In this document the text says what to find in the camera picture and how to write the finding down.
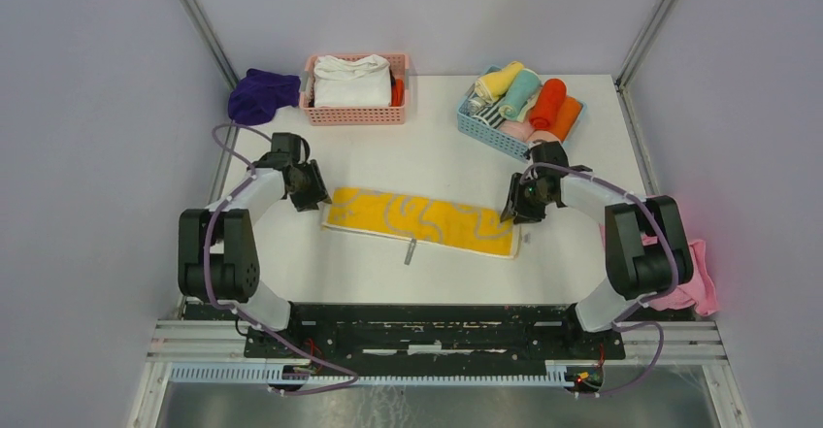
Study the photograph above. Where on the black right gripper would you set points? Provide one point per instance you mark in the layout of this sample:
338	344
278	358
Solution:
516	203

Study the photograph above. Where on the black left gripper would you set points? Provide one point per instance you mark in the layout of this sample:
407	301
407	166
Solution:
318	193

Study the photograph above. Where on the yellow towel with grey pattern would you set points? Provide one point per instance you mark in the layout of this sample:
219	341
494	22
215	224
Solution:
405	217

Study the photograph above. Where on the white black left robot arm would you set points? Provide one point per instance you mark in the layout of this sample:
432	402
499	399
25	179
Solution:
218	260

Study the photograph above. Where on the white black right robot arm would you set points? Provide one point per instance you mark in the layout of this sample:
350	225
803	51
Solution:
647	254

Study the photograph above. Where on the pink perforated plastic basket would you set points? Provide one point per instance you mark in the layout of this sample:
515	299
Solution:
399	65

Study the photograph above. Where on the pink rolled towel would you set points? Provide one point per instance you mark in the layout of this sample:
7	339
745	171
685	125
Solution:
519	130

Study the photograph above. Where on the green white striped rolled towel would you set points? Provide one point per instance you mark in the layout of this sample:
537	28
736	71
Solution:
490	115

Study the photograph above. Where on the crumpled purple cloth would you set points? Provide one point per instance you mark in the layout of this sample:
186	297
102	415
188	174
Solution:
260	94

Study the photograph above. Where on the orange and peach rolled towel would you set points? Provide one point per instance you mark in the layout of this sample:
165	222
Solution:
563	124

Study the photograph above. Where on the grey white rolled towel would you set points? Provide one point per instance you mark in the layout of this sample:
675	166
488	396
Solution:
475	105

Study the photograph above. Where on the folded white towel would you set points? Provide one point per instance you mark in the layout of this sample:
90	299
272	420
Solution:
360	83

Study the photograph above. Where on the red-orange rolled towel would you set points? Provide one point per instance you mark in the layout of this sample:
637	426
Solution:
551	98

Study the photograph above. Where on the teal rolled towel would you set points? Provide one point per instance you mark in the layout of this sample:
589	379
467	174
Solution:
524	86

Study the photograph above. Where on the yellow rolled towel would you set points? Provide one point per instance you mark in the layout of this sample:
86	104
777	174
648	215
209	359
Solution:
493	85

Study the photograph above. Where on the orange towel in pink basket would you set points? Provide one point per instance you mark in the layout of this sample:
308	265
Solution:
397	93

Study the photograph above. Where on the crumpled pink cloth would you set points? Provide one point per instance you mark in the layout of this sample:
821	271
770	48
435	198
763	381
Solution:
699	293

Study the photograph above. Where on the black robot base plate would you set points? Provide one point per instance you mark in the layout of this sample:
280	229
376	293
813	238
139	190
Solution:
445	341

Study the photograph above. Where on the white slotted cable duct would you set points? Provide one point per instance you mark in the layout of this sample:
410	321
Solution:
277	374

